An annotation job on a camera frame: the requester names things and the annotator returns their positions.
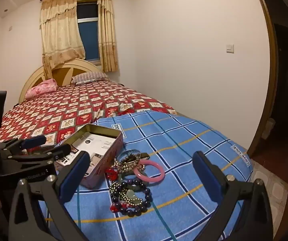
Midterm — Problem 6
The narrow beige curtain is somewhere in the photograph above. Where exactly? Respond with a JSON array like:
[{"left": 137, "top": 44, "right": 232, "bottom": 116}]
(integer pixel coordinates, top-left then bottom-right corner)
[{"left": 97, "top": 0, "right": 120, "bottom": 73}]

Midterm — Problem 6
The printed paper leaflet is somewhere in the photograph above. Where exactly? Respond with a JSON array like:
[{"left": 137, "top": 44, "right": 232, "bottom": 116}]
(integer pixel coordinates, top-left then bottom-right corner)
[{"left": 59, "top": 134, "right": 118, "bottom": 175}]

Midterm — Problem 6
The white pearl necklace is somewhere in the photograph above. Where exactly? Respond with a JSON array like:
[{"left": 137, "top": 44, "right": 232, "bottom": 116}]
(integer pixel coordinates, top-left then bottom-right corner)
[{"left": 112, "top": 156, "right": 140, "bottom": 175}]

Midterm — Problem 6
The brown bead bracelet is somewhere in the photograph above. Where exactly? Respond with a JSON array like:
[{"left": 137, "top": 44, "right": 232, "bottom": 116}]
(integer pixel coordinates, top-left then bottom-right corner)
[{"left": 126, "top": 154, "right": 150, "bottom": 164}]

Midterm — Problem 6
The pink bangle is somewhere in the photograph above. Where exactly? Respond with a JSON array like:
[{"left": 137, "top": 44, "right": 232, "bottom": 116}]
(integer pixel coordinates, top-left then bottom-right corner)
[{"left": 134, "top": 159, "right": 165, "bottom": 181}]

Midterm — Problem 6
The purple bead bracelet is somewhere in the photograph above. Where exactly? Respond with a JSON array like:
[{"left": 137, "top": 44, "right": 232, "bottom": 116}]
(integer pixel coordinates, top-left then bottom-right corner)
[{"left": 110, "top": 178, "right": 153, "bottom": 215}]

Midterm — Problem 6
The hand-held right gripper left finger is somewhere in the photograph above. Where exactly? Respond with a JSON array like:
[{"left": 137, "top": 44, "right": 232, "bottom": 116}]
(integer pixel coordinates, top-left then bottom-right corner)
[{"left": 9, "top": 151, "right": 92, "bottom": 241}]

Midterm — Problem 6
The cream wooden headboard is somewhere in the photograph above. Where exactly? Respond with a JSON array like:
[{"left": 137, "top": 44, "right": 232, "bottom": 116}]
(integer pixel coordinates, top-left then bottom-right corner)
[{"left": 19, "top": 58, "right": 104, "bottom": 103}]

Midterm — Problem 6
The brown wooden door frame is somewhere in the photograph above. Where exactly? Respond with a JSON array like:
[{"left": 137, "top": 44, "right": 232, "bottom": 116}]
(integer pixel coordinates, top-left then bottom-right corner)
[{"left": 250, "top": 0, "right": 280, "bottom": 157}]

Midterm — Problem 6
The gold bead bracelet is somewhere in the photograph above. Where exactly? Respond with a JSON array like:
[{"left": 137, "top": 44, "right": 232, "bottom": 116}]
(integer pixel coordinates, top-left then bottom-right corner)
[{"left": 109, "top": 181, "right": 144, "bottom": 206}]

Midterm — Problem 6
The striped pillow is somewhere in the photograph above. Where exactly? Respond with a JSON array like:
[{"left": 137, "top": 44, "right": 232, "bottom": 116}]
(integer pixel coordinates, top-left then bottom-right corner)
[{"left": 72, "top": 71, "right": 110, "bottom": 84}]

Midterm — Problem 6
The red patterned bedsheet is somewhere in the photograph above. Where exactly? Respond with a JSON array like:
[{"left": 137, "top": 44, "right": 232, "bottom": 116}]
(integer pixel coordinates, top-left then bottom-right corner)
[{"left": 0, "top": 79, "right": 178, "bottom": 156}]

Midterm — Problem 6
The pink tin box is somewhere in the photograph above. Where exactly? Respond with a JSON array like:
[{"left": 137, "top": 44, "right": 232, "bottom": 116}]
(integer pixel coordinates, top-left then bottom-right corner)
[{"left": 54, "top": 124, "right": 124, "bottom": 189}]

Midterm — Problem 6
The window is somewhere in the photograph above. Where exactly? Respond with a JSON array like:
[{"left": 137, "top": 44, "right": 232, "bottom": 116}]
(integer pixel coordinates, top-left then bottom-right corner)
[{"left": 76, "top": 1, "right": 102, "bottom": 64}]

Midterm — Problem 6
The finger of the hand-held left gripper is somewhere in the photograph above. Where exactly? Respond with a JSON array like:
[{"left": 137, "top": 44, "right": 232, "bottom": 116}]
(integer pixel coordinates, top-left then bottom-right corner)
[
  {"left": 7, "top": 144, "right": 72, "bottom": 163},
  {"left": 0, "top": 135, "right": 46, "bottom": 156}
]

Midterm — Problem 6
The silver bangle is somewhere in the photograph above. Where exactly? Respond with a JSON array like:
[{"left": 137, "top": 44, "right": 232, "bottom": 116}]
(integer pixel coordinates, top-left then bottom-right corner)
[{"left": 116, "top": 149, "right": 141, "bottom": 161}]

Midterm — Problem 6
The grey bead bracelet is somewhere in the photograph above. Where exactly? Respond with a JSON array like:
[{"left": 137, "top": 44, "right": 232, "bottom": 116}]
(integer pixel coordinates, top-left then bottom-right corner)
[{"left": 134, "top": 163, "right": 149, "bottom": 175}]

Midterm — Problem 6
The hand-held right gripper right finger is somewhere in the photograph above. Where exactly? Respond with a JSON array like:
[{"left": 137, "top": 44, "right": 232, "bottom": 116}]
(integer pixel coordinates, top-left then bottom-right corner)
[{"left": 192, "top": 151, "right": 277, "bottom": 241}]

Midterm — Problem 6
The pink pillow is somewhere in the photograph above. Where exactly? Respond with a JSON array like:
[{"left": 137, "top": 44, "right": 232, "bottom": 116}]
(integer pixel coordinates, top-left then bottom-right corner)
[{"left": 25, "top": 79, "right": 58, "bottom": 99}]

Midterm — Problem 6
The wide beige valance curtain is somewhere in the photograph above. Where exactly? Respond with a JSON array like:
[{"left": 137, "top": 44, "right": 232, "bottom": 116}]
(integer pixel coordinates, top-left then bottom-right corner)
[{"left": 39, "top": 0, "right": 86, "bottom": 79}]

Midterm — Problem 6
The red cord bracelet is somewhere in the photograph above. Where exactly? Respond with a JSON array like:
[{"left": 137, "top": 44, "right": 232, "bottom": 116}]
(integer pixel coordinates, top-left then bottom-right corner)
[{"left": 105, "top": 168, "right": 118, "bottom": 181}]

